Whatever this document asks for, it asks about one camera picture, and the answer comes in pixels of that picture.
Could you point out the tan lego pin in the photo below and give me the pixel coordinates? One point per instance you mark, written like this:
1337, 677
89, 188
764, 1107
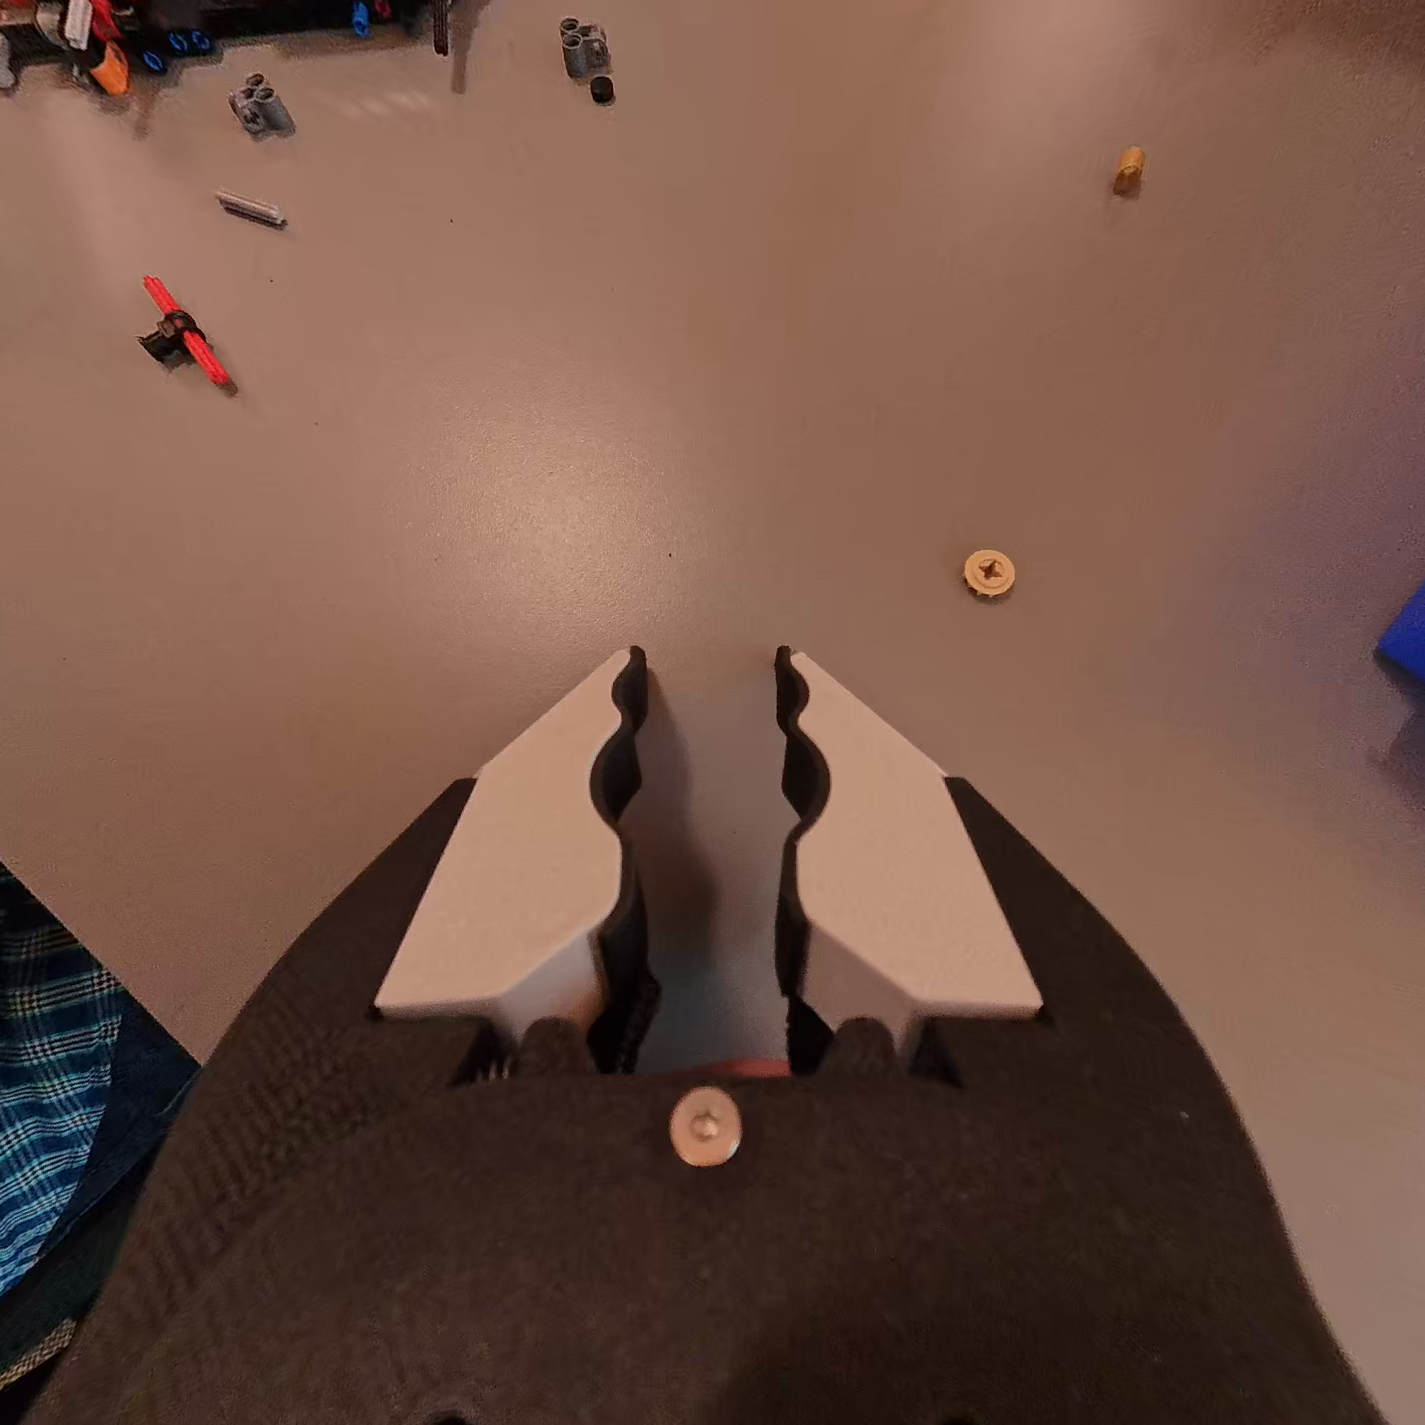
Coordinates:
1129, 172

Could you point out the large blue plastic bin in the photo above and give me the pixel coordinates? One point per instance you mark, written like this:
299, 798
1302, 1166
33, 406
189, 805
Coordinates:
1406, 639

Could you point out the dark grey lego connector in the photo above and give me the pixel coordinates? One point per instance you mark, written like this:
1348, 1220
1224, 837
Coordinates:
263, 107
581, 49

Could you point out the multicoloured brick technic assembly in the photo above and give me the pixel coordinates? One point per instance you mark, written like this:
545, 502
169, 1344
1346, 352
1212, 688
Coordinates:
68, 28

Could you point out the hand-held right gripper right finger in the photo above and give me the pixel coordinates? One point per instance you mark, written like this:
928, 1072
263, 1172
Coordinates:
903, 879

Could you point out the person in blue plaid shirt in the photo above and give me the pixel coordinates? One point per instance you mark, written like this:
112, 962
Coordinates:
45, 1058

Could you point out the light grey lego pin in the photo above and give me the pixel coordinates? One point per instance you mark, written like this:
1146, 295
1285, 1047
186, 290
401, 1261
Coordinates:
251, 208

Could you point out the red axle with black connector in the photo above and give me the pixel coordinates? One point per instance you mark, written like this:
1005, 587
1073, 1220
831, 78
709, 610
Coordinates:
178, 332

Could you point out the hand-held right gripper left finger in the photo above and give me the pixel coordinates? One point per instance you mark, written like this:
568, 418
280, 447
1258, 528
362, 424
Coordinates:
524, 868

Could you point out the tan round lego gear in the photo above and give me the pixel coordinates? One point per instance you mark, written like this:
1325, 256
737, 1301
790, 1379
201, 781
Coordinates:
989, 572

